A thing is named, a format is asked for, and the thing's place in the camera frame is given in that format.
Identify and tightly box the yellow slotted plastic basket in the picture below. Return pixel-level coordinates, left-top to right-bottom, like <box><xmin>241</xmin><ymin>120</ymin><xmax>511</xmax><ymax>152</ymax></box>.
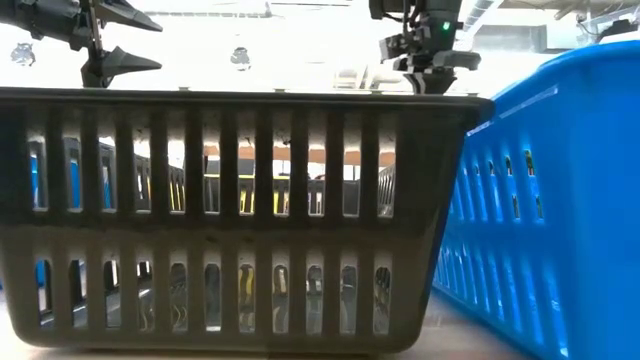
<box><xmin>167</xmin><ymin>172</ymin><xmax>294</xmax><ymax>214</ymax></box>

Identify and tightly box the black slotted plastic basket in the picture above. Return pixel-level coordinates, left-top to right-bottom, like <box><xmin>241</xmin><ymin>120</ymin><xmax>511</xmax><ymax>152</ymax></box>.
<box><xmin>0</xmin><ymin>87</ymin><xmax>496</xmax><ymax>354</ymax></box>

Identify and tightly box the blue slotted plastic basket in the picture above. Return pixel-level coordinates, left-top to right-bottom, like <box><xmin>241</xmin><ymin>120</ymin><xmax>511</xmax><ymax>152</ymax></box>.
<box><xmin>29</xmin><ymin>152</ymin><xmax>114</xmax><ymax>211</ymax></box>
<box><xmin>432</xmin><ymin>39</ymin><xmax>640</xmax><ymax>360</ymax></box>

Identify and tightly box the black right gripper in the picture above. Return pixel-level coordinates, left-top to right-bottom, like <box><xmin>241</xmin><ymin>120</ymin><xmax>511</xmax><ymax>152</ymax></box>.
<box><xmin>378</xmin><ymin>32</ymin><xmax>482</xmax><ymax>96</ymax></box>

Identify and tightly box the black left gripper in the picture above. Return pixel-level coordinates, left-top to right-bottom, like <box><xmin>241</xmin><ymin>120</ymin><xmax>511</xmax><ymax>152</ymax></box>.
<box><xmin>0</xmin><ymin>0</ymin><xmax>164</xmax><ymax>89</ymax></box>

